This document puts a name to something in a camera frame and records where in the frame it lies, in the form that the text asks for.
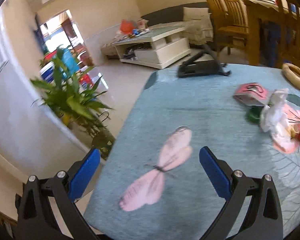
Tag small tape roll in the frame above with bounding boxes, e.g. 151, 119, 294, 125
290, 124, 300, 141

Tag white tissue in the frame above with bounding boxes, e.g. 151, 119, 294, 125
260, 88, 290, 142

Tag green bottle cap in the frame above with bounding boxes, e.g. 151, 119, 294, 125
246, 106, 263, 124

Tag pink patterned small box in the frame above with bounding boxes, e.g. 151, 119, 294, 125
233, 82, 271, 107

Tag teal floral tablecloth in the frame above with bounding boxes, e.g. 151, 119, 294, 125
84, 64, 300, 239

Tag green potted plant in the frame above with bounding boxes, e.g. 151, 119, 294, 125
30, 48, 115, 160

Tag beige stone ashtray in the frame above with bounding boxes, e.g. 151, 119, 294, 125
282, 63, 300, 90

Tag red gift boxes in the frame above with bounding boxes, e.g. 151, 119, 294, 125
79, 73, 94, 87

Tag blue cardboard box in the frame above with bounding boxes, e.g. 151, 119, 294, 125
62, 49, 79, 75

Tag black tablet stand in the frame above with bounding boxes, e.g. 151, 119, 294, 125
177, 44, 231, 78

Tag near wooden dining chair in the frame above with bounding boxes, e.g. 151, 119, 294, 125
276, 0, 300, 68

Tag wooden dining chair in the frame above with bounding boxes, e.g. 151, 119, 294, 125
223, 0, 248, 30
276, 0, 300, 68
206, 0, 249, 54

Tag white coffee table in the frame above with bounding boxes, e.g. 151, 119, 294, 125
113, 26, 191, 69

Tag wooden dining table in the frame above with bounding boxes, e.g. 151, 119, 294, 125
243, 0, 281, 68

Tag orange plastic bag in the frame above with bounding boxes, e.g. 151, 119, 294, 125
120, 20, 136, 35

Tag white sofa cushion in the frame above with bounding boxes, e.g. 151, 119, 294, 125
183, 7, 210, 21

